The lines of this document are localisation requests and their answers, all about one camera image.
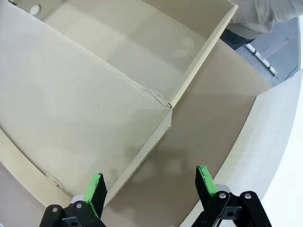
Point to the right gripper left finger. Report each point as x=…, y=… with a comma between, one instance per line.
x=95, y=196

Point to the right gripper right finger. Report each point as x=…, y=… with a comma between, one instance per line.
x=206, y=189

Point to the person in beige sweater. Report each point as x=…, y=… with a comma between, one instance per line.
x=255, y=14

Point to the cardboard shoe box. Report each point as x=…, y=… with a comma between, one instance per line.
x=71, y=106

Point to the white bar with black marks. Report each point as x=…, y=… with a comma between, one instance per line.
x=260, y=59

